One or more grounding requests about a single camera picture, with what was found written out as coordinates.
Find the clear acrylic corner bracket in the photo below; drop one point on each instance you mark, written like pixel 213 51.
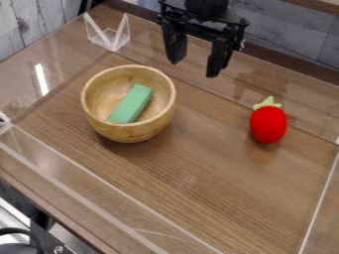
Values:
pixel 110 39

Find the red plush strawberry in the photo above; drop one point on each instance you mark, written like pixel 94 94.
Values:
pixel 269 121

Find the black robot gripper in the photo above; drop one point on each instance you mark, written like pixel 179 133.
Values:
pixel 205 19

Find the brown wooden bowl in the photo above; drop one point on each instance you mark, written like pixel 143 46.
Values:
pixel 105 91

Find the green rectangular stick block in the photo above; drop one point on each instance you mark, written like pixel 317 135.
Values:
pixel 133 104

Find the clear acrylic tray wall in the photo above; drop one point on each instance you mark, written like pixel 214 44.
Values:
pixel 113 221

